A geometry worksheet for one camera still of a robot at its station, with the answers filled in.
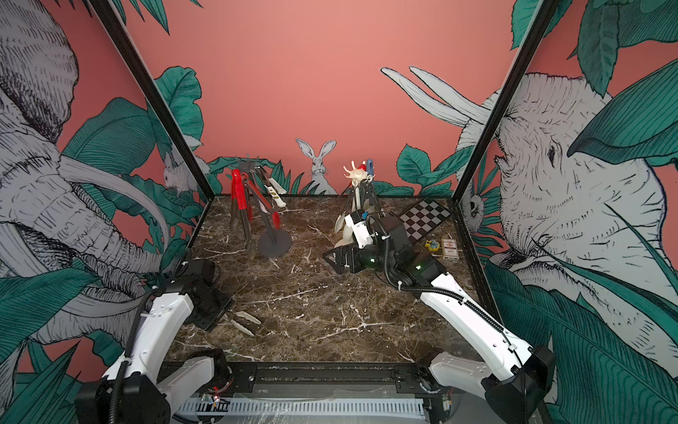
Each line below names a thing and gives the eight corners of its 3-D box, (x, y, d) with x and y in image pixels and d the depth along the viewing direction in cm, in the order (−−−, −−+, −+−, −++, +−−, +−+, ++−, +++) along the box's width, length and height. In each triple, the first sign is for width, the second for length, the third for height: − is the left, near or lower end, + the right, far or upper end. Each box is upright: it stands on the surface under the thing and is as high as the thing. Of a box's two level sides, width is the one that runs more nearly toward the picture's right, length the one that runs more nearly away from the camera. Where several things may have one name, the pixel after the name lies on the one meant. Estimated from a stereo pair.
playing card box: (443, 259, 103) (444, 256, 101) (438, 241, 108) (439, 238, 106) (459, 259, 103) (461, 256, 101) (454, 241, 108) (456, 238, 106)
